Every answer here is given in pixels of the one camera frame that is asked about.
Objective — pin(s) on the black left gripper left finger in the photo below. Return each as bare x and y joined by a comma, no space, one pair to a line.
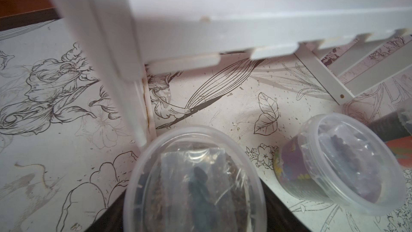
112,219

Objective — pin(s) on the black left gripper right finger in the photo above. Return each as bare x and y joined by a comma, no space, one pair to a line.
279,217

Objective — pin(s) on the dark seed jar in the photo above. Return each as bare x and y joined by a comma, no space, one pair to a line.
336,159

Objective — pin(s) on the yellow seed jar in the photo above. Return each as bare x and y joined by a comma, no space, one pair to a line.
194,179

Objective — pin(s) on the red seed jar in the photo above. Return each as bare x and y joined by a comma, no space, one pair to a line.
395,130

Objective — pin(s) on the white slatted wooden shelf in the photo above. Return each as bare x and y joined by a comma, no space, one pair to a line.
122,37

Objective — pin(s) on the brown wooden stepped stand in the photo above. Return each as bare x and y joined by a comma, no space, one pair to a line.
17,13

